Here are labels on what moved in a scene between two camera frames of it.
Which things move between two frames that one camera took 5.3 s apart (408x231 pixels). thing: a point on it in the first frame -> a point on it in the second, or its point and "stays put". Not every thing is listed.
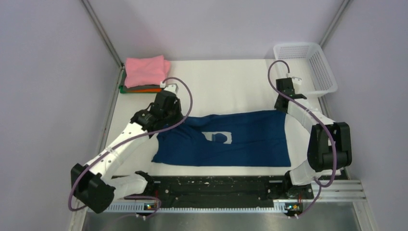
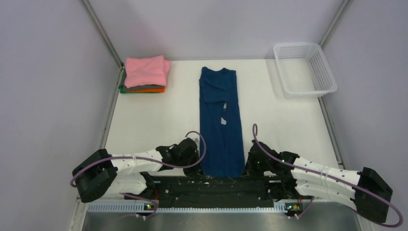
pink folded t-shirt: (150, 71) stays put
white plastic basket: (306, 61) stays put
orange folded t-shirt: (146, 90) stays put
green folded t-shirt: (122, 90) stays put
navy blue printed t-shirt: (254, 139) -> (221, 138)
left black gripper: (177, 105) -> (196, 171)
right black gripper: (277, 108) -> (249, 171)
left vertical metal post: (103, 33) stays put
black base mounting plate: (209, 190) stays put
